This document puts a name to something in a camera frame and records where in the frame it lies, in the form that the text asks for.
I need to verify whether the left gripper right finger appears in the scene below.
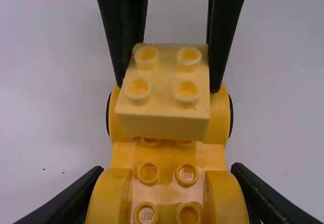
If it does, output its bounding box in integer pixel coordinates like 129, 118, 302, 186
230, 162, 324, 224

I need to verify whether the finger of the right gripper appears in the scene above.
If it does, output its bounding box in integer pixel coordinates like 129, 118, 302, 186
90, 0, 150, 87
207, 0, 254, 94

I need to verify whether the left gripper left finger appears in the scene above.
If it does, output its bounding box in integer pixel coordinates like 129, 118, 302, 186
15, 165, 104, 224

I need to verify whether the yellow toy brick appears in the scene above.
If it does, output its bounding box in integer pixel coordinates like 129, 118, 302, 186
115, 42, 212, 142

